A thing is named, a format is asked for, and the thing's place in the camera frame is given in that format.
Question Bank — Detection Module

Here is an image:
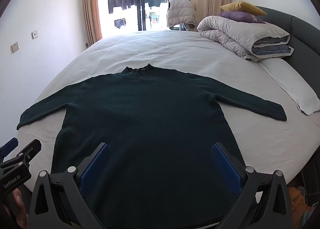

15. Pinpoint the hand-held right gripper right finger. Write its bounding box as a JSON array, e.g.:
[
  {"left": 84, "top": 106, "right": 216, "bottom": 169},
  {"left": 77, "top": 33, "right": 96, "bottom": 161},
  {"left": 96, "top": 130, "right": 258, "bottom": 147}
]
[{"left": 211, "top": 142, "right": 293, "bottom": 229}]

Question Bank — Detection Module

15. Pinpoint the white bed sheet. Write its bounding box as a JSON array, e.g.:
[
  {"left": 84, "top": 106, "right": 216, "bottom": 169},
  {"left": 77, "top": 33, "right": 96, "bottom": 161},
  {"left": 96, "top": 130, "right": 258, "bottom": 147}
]
[{"left": 0, "top": 30, "right": 320, "bottom": 194}]

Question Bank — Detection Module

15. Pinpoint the beige puffer vest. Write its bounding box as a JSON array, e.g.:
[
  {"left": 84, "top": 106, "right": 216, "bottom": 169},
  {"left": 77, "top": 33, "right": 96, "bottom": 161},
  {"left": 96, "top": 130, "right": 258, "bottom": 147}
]
[{"left": 167, "top": 0, "right": 197, "bottom": 29}]

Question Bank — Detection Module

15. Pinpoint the orange cloth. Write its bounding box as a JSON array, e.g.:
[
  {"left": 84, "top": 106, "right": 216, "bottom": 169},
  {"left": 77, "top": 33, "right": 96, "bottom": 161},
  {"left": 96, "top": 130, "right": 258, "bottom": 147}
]
[{"left": 289, "top": 186, "right": 307, "bottom": 209}]

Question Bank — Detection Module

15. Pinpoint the flat white pillow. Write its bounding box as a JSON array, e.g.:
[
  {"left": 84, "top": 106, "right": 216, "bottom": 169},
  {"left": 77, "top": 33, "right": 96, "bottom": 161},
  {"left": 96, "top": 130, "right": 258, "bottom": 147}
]
[{"left": 260, "top": 57, "right": 320, "bottom": 115}]

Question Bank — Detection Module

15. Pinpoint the folded grey duvet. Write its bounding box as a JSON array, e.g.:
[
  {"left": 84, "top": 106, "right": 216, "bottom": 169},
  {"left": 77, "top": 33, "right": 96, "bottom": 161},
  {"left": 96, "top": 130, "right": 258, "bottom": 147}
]
[{"left": 197, "top": 15, "right": 294, "bottom": 62}]

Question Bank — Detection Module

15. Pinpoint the dark grey headboard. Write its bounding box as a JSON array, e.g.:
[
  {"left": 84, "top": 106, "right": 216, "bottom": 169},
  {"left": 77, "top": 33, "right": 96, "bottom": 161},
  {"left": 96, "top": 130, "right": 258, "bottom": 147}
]
[{"left": 254, "top": 6, "right": 320, "bottom": 129}]

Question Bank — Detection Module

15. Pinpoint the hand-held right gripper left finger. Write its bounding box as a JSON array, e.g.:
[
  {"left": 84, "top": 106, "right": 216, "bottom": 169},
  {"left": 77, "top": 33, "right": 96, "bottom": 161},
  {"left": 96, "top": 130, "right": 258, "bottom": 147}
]
[{"left": 27, "top": 142, "right": 112, "bottom": 229}]

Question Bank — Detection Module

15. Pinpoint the person's left hand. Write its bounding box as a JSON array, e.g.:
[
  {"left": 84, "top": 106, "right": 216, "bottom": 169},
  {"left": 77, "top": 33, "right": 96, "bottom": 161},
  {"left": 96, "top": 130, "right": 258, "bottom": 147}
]
[{"left": 11, "top": 190, "right": 27, "bottom": 219}]

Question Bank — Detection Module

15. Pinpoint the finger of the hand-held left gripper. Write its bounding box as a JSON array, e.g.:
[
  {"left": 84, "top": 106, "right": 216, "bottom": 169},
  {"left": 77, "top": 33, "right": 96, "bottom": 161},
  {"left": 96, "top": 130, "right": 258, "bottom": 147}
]
[
  {"left": 0, "top": 139, "right": 42, "bottom": 169},
  {"left": 0, "top": 137, "right": 19, "bottom": 157}
]

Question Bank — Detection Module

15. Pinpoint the dark green sweater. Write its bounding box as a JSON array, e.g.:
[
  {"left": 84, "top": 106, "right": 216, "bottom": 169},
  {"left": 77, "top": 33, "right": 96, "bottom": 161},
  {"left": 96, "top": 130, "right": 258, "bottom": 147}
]
[{"left": 16, "top": 64, "right": 287, "bottom": 229}]

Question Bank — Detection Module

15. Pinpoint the purple pillow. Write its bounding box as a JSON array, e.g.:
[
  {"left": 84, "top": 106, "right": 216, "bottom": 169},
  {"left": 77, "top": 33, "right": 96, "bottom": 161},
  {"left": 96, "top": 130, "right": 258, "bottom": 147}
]
[{"left": 219, "top": 11, "right": 265, "bottom": 24}]

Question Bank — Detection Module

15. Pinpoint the yellow pillow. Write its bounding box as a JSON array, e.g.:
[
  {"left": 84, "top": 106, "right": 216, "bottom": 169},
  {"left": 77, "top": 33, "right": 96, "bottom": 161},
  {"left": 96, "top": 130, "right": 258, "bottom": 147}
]
[{"left": 220, "top": 1, "right": 267, "bottom": 16}]

